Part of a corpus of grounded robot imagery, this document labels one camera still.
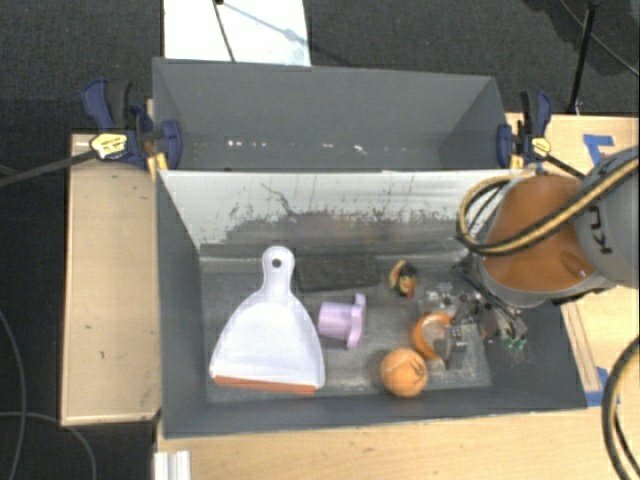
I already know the orange ball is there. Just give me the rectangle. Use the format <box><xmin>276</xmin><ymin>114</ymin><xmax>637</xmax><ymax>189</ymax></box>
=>
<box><xmin>379</xmin><ymin>347</ymin><xmax>430</xmax><ymax>399</ymax></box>

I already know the lilac plastic spool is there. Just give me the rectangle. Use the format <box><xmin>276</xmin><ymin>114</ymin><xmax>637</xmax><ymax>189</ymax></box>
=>
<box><xmin>316</xmin><ymin>292</ymin><xmax>368</xmax><ymax>351</ymax></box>

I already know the pale wood board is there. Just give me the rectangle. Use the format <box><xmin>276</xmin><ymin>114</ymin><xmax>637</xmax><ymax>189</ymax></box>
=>
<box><xmin>59</xmin><ymin>132</ymin><xmax>164</xmax><ymax>427</ymax></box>

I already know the red yellow black toy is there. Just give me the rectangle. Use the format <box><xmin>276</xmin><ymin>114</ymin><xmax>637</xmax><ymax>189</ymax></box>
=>
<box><xmin>388</xmin><ymin>259</ymin><xmax>419</xmax><ymax>300</ymax></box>

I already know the orange ring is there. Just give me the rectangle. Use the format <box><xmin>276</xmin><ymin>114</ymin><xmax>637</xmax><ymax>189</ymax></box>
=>
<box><xmin>411</xmin><ymin>311</ymin><xmax>455</xmax><ymax>363</ymax></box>

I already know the white dustpan with orange edge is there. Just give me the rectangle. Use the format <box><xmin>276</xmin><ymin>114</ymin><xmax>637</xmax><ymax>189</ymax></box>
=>
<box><xmin>208</xmin><ymin>245</ymin><xmax>327</xmax><ymax>396</ymax></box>

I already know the grey metal bin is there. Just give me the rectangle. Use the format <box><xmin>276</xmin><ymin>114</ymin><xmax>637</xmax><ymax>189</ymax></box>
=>
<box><xmin>151</xmin><ymin>56</ymin><xmax>589</xmax><ymax>439</ymax></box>

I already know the dark green flat block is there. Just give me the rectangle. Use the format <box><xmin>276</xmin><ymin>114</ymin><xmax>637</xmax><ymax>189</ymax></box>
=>
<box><xmin>295</xmin><ymin>253</ymin><xmax>380</xmax><ymax>293</ymax></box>

